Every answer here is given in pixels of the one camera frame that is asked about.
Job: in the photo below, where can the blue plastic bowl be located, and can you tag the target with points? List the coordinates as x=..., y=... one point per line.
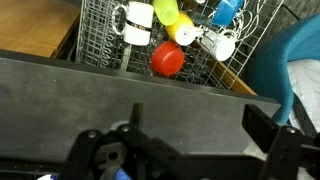
x=226, y=11

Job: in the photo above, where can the red plastic bowl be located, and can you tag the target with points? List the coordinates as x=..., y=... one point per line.
x=167, y=59

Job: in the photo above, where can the yellow mug white base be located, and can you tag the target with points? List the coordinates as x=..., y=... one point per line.
x=181, y=31

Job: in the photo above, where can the wooden side panel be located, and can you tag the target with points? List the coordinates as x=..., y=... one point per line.
x=240, y=85

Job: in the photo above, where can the wooden base cabinet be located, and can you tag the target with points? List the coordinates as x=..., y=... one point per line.
x=33, y=23

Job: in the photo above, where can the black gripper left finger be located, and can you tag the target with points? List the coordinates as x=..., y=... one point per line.
x=100, y=156

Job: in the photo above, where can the blue chair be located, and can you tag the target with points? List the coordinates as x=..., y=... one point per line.
x=270, y=66

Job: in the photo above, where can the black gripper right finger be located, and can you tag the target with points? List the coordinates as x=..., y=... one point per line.
x=290, y=150

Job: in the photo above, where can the lime green cup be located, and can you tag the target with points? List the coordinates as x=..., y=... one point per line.
x=165, y=11

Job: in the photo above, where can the grey black backpack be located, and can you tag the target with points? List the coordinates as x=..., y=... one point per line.
x=306, y=86

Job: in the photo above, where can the white mug blue print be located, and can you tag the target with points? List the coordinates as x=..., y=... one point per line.
x=218, y=45

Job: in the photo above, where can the white mug black band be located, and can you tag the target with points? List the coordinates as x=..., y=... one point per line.
x=136, y=23

